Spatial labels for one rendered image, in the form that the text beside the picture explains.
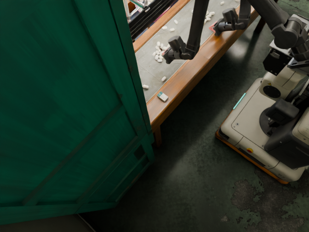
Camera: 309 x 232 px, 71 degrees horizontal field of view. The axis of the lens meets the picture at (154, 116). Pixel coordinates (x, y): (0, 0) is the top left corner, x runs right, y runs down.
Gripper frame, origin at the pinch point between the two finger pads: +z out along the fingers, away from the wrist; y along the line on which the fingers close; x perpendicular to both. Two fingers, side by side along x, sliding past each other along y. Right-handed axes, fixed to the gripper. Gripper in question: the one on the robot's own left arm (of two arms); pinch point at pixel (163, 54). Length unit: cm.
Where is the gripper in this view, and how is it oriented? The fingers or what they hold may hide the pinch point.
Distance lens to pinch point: 138.4
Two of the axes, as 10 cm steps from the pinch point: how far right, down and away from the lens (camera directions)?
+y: -6.6, 7.1, -2.3
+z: -5.2, -2.2, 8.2
